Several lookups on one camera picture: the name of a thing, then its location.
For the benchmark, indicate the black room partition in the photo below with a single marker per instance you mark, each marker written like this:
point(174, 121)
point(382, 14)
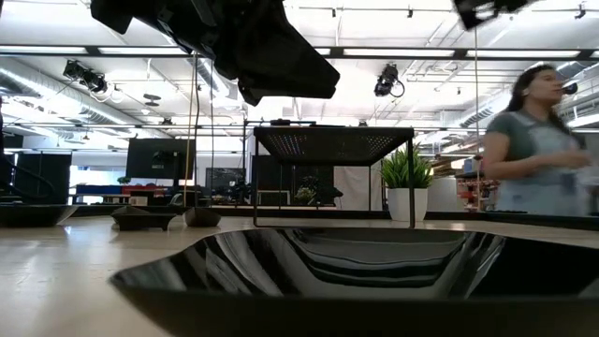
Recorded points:
point(47, 178)

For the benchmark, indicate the black bar with light panels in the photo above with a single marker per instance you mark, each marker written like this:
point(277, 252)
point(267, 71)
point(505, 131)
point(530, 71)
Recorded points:
point(398, 52)

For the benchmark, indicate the person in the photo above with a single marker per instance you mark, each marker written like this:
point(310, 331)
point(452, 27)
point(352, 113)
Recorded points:
point(538, 154)

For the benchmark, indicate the black square mini plate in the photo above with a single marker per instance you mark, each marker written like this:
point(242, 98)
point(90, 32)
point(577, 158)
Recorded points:
point(145, 222)

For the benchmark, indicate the storage shelving with orange parts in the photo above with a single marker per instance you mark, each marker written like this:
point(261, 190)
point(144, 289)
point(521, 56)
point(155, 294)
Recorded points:
point(472, 192)

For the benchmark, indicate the green plant in white pot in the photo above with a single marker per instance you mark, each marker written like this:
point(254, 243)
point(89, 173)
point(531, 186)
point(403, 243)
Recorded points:
point(404, 201)

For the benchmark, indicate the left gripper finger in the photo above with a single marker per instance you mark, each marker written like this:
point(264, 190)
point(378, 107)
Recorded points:
point(271, 47)
point(281, 90)

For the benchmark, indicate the black perforated metal shelf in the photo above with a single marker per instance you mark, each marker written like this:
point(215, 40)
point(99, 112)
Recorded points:
point(337, 145)

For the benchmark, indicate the small potted plant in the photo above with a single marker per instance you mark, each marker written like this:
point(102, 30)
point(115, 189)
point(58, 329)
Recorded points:
point(304, 195)

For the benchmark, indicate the black monitor on stand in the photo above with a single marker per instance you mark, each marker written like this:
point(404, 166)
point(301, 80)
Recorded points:
point(150, 159)

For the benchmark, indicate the black aluminium table frame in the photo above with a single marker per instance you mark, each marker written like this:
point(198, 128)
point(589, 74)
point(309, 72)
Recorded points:
point(327, 213)

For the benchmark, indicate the black wavy mini plate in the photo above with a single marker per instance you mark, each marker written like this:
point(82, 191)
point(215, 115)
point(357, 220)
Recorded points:
point(327, 318)

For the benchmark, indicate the black ceiling spotlight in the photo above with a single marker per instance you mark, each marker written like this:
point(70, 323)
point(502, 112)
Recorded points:
point(96, 82)
point(570, 89)
point(386, 79)
point(75, 70)

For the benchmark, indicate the black ceiling disc fixture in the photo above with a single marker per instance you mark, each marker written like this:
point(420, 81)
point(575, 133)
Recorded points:
point(152, 97)

